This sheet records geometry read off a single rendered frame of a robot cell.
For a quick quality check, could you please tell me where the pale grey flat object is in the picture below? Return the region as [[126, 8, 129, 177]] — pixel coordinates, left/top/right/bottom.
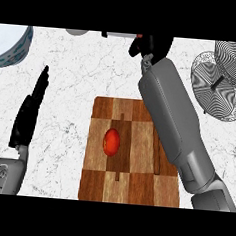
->
[[100, 30, 140, 41]]

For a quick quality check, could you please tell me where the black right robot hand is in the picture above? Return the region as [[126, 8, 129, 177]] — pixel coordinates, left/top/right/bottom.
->
[[127, 33, 176, 67]]

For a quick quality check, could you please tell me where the red bell pepper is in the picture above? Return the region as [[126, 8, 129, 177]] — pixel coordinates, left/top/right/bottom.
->
[[101, 127, 122, 158]]

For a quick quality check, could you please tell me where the wooden checkered cutting board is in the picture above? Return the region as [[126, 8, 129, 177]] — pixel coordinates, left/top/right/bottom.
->
[[76, 94, 188, 209]]

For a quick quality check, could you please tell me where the grey round object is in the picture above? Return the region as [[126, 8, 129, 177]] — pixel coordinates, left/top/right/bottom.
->
[[64, 28, 90, 37]]

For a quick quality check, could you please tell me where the wire tiered basket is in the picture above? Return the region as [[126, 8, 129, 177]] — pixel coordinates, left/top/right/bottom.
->
[[186, 38, 236, 123]]

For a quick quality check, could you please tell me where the white bowl with teal pattern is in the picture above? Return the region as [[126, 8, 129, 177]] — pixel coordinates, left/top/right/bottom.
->
[[0, 22, 35, 72]]

